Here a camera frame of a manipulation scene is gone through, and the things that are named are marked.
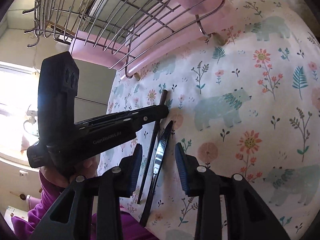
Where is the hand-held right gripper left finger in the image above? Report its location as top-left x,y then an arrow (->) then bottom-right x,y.
34,144 -> 143,240

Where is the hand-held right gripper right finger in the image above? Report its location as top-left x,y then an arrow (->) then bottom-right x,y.
174,142 -> 292,240

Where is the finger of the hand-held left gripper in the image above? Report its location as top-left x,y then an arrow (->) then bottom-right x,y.
75,104 -> 170,133

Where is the dark brown chopstick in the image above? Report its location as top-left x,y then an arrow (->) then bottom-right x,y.
137,89 -> 168,205

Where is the black-handled knife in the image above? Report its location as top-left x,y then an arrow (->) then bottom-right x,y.
139,120 -> 174,227

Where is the person's left hand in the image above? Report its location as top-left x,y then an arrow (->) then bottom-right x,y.
39,158 -> 99,188

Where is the pink drip tray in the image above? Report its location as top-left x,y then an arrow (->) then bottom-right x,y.
69,0 -> 225,80

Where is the floral bear printed tablecloth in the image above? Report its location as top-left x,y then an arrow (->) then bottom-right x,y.
96,0 -> 320,240

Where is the metal wire dish rack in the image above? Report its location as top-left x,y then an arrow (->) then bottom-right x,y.
22,0 -> 225,79

